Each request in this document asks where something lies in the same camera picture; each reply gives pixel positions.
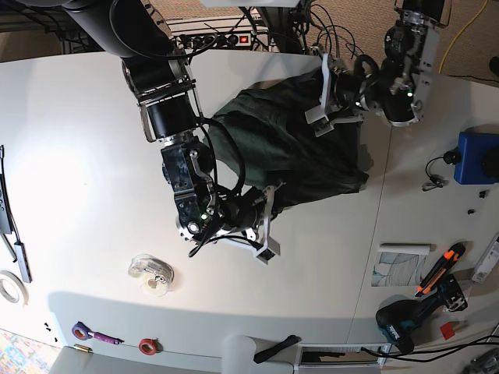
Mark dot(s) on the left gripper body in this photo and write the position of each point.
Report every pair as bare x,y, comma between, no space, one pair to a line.
337,100

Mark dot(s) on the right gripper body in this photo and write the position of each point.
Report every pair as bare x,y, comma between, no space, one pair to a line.
246,222

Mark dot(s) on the dark green t-shirt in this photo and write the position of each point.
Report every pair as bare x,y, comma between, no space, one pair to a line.
267,127

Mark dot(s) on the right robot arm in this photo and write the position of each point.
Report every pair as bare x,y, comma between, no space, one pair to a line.
157,72

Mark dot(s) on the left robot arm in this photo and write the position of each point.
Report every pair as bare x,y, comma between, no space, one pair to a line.
397,88

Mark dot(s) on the blue box with black knob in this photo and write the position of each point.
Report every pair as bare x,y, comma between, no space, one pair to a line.
479,159

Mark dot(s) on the paper instruction booklet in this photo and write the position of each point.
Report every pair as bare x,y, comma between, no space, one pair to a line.
399,264

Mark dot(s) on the red tape roll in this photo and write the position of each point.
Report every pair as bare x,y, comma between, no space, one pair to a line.
148,346

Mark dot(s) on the black power strip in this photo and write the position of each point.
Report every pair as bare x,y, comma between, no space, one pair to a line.
217,41

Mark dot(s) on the purple marker pen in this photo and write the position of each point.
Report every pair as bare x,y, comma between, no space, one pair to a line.
106,338

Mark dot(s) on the orange black utility knife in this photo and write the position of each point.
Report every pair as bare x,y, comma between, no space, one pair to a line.
440,268

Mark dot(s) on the purple tape roll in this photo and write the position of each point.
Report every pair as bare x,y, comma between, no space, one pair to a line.
81,331

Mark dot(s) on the gold green small cylinder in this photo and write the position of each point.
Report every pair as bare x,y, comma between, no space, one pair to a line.
82,348

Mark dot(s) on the white rectangular device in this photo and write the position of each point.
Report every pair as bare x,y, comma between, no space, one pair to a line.
486,263

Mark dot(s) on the grey usb hub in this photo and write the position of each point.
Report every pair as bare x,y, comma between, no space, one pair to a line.
22,262

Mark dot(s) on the red square card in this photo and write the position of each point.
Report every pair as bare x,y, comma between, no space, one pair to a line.
447,330

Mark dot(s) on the white tape roll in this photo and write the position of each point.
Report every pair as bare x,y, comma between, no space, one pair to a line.
12,289

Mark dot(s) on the dark remote control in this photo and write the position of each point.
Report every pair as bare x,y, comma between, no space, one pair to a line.
5,219

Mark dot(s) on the black cordless drill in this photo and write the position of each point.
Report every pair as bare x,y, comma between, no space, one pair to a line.
398,320

